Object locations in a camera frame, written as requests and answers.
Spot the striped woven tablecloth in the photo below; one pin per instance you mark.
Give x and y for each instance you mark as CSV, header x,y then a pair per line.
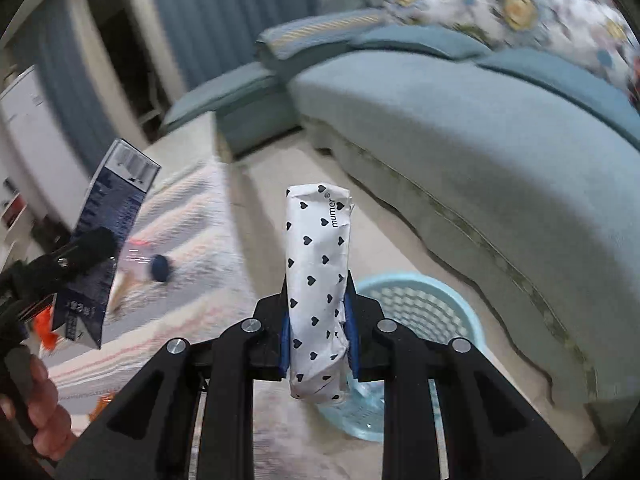
x,y
190,220

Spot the blue curtain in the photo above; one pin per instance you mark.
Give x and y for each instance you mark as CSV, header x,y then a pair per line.
x,y
65,75
225,15

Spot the white refrigerator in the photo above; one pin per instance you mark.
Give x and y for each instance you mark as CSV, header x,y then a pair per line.
x,y
35,135

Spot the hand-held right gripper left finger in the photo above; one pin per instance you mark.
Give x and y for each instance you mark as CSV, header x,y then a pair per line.
x,y
284,347

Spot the plastic bottle with blue cap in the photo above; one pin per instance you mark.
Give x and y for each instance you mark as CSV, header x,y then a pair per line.
x,y
160,267

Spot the dark balcony doorway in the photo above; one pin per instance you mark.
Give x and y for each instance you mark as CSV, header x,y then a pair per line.
x,y
120,45

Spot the person's left hand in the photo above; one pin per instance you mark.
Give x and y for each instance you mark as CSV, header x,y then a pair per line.
x,y
50,410

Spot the white heart-print tissue pack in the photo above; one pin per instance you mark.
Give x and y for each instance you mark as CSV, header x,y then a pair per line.
x,y
315,270

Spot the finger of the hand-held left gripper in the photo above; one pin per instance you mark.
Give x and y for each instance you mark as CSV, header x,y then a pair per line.
x,y
90,247

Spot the orange snack wrapper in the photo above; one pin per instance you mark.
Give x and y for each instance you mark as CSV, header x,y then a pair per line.
x,y
102,405
47,330

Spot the blue flat cushion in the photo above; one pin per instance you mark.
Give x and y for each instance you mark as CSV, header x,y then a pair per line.
x,y
420,40
560,85

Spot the dark blue drink carton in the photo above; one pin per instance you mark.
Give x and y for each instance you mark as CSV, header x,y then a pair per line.
x,y
115,195

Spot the teal sofa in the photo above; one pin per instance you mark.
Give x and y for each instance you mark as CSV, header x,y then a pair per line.
x,y
450,135

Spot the light blue plastic basket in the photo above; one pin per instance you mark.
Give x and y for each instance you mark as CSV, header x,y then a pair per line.
x,y
425,310

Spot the striped sofa armrest cover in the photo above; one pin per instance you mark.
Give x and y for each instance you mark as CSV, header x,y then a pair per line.
x,y
320,27

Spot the grey-blue sofa pillow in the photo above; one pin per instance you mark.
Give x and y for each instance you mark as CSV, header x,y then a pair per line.
x,y
350,2

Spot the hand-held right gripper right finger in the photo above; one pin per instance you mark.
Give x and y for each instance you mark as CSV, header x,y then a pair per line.
x,y
350,332

